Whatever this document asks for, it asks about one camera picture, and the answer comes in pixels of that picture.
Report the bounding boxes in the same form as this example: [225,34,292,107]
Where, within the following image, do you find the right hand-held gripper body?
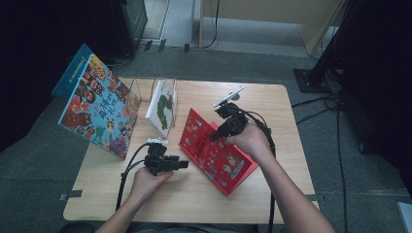
[213,85,249,137]

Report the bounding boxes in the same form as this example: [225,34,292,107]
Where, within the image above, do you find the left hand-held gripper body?
[144,137,171,178]

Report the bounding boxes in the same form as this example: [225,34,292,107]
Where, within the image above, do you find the red picture book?
[178,108,259,197]

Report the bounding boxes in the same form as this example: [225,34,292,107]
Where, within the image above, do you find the white green caterpillar book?
[145,80,178,140]

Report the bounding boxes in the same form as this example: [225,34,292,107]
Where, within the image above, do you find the clear acrylic book rack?
[120,77,179,131]

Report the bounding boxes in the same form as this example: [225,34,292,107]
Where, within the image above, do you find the light blue animal faces book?
[57,52,141,160]

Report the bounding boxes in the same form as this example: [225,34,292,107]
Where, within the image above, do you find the person's left hand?
[130,166,175,204]

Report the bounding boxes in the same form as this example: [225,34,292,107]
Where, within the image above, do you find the person's right hand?
[225,120,272,163]

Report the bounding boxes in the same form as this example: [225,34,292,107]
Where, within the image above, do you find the beige wooden furniture panel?
[198,0,345,56]

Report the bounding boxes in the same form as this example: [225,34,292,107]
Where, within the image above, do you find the black cabinet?
[110,0,149,56]

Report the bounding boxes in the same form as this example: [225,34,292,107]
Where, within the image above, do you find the white object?
[396,201,412,233]

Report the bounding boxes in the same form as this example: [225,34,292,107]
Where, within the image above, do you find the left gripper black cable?
[115,143,152,212]

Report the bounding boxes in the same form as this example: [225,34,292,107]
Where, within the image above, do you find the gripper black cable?
[242,111,277,233]
[115,143,152,212]

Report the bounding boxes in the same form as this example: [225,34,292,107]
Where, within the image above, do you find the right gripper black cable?
[242,111,277,233]

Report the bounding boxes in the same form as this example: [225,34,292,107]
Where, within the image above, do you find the black stand base plate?
[292,67,341,95]

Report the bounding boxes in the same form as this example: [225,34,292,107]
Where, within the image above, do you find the black hanging cable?
[190,0,222,50]

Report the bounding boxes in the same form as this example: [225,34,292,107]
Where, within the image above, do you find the black floor cables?
[291,92,349,233]

